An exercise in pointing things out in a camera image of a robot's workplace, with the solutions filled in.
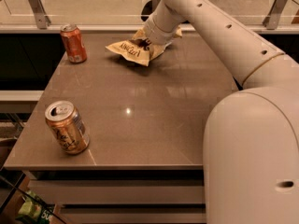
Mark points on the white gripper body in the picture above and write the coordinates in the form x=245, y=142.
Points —
x=154, y=32

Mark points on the grey drawer cabinet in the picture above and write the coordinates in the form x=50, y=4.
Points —
x=123, y=196

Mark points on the left metal railing bracket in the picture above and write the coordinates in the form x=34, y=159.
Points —
x=41, y=17

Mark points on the right metal railing bracket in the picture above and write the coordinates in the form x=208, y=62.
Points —
x=272, y=19

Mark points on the gold orange tea can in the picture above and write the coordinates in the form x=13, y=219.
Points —
x=67, y=126

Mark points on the red soda can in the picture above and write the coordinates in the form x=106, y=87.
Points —
x=73, y=43

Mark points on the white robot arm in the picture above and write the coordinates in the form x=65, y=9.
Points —
x=251, y=140

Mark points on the black office chair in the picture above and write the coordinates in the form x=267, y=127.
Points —
x=146, y=11

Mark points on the green snack packages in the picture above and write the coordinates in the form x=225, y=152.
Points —
x=34, y=210

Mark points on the brown and yellow chip bag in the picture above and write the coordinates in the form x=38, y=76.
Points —
x=138, y=49

